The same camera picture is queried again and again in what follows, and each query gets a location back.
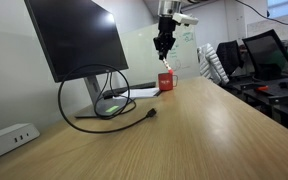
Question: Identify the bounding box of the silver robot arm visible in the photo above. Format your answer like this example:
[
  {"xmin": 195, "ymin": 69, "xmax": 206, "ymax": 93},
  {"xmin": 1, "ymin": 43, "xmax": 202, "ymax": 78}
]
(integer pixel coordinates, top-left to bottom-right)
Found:
[{"xmin": 153, "ymin": 0, "xmax": 181, "ymax": 60}]

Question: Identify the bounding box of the white red-capped marker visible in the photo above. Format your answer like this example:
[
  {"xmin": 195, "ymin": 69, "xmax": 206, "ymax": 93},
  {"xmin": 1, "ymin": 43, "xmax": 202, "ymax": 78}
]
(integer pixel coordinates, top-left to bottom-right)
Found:
[{"xmin": 162, "ymin": 58, "xmax": 174, "ymax": 75}]

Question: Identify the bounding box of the black side desk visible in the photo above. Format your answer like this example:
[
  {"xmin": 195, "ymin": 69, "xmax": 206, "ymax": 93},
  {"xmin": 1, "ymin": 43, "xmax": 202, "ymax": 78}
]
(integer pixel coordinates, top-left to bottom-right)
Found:
[{"xmin": 222, "ymin": 78, "xmax": 288, "ymax": 129}]

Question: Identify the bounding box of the white puffer jacket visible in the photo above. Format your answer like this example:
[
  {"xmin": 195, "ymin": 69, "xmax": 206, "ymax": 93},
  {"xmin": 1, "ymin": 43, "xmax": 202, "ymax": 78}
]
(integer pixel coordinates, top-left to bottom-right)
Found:
[{"xmin": 197, "ymin": 43, "xmax": 229, "ymax": 84}]

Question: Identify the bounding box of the white power strip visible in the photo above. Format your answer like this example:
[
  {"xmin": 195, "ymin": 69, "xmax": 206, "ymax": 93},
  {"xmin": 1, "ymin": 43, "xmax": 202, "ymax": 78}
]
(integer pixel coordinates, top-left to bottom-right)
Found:
[{"xmin": 0, "ymin": 123, "xmax": 40, "ymax": 156}]

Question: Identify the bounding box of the red thermos mug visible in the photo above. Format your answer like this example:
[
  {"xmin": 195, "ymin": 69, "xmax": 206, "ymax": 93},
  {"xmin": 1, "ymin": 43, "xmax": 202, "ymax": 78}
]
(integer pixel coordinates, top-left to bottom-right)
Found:
[{"xmin": 158, "ymin": 73, "xmax": 178, "ymax": 91}]

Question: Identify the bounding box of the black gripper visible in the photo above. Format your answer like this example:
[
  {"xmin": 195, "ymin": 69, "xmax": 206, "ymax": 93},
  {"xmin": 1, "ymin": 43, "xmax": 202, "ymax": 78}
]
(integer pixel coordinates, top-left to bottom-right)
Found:
[{"xmin": 153, "ymin": 17, "xmax": 176, "ymax": 60}]

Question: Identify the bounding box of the black mesh office chair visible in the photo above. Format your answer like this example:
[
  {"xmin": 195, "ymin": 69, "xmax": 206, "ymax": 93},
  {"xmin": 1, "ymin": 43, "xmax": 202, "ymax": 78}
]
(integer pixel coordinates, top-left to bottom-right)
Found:
[{"xmin": 243, "ymin": 29, "xmax": 288, "ymax": 81}]

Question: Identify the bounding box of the glass whiteboard partition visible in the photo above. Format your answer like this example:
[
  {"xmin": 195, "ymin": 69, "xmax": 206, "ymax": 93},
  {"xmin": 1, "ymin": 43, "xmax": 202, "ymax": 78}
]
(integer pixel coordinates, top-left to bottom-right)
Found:
[{"xmin": 120, "ymin": 24, "xmax": 200, "ymax": 85}]

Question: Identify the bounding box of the black keyboard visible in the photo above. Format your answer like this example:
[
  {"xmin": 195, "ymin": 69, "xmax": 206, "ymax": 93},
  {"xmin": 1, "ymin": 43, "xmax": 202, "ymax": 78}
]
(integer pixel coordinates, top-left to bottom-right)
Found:
[{"xmin": 103, "ymin": 81, "xmax": 156, "ymax": 98}]

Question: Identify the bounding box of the white paper notebook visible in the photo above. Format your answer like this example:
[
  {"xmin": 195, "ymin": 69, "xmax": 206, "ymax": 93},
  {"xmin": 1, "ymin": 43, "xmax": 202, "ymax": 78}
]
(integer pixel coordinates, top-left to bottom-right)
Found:
[{"xmin": 114, "ymin": 88, "xmax": 160, "ymax": 99}]

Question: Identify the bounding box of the black overhead cable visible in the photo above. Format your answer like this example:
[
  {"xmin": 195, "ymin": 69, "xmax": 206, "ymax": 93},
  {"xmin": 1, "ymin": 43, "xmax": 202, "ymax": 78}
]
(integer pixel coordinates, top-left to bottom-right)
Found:
[{"xmin": 234, "ymin": 0, "xmax": 288, "ymax": 29}]

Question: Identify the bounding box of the green sticky note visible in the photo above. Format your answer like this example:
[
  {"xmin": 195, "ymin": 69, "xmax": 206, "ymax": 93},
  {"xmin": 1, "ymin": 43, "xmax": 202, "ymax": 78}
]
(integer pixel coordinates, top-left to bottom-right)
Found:
[{"xmin": 105, "ymin": 106, "xmax": 119, "ymax": 112}]

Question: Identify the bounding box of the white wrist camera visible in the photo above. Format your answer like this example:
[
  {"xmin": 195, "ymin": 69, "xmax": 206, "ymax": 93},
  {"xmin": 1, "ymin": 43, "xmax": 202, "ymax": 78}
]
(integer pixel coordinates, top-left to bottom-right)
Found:
[{"xmin": 173, "ymin": 13, "xmax": 198, "ymax": 25}]

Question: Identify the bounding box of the orange handled tool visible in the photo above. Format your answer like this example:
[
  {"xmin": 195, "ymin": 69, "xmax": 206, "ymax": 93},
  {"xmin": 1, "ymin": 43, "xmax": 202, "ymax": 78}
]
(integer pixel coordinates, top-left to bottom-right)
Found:
[{"xmin": 255, "ymin": 86, "xmax": 269, "ymax": 92}]

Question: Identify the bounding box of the silver monitor stand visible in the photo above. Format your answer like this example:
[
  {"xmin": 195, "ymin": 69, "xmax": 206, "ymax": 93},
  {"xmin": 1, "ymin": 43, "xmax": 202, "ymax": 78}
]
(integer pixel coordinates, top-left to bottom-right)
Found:
[{"xmin": 75, "ymin": 76, "xmax": 132, "ymax": 119}]

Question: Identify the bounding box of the black computer monitor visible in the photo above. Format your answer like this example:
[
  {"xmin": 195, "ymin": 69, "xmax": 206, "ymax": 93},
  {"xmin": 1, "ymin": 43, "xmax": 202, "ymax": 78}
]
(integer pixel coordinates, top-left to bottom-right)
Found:
[{"xmin": 24, "ymin": 0, "xmax": 128, "ymax": 82}]

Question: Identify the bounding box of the black looped cable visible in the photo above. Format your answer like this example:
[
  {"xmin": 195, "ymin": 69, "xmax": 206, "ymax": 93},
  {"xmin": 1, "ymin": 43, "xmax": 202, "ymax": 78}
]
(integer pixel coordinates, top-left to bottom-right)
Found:
[{"xmin": 57, "ymin": 63, "xmax": 158, "ymax": 134}]

